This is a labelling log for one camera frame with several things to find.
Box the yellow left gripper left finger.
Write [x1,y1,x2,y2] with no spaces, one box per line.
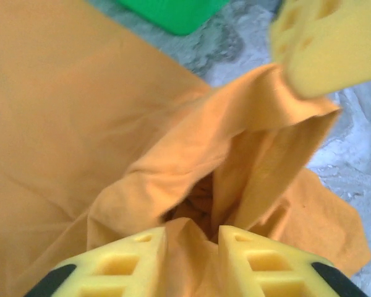
[24,225,168,297]

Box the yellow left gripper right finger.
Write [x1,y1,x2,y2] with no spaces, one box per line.
[219,225,369,297]

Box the orange t-shirt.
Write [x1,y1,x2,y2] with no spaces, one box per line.
[0,0,371,297]

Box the green plastic basket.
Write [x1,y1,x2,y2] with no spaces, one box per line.
[116,0,231,35]

